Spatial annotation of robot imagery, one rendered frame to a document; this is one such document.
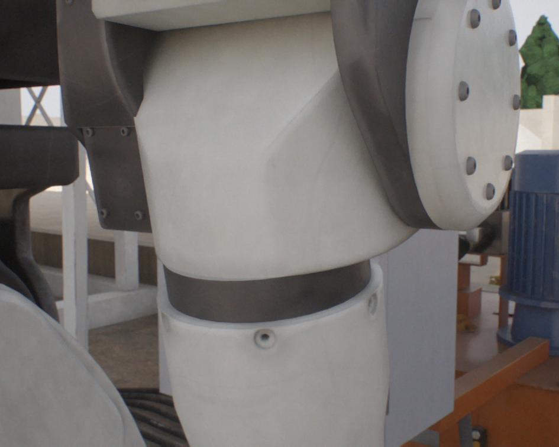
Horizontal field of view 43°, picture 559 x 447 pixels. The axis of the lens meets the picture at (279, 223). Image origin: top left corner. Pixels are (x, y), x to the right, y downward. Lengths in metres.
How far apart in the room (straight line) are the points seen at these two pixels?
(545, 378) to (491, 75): 1.24
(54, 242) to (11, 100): 1.89
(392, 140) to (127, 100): 0.08
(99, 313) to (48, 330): 3.91
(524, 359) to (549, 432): 0.14
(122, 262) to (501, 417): 3.30
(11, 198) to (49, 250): 5.21
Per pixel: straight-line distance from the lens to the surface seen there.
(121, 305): 4.34
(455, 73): 0.18
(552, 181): 1.55
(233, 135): 0.19
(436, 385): 1.04
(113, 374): 3.40
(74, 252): 2.41
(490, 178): 0.22
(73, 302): 2.46
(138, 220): 0.23
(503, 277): 1.74
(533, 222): 1.57
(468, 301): 1.83
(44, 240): 5.66
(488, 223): 1.72
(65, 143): 0.37
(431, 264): 0.98
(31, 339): 0.33
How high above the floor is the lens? 1.04
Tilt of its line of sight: 6 degrees down
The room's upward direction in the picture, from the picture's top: straight up
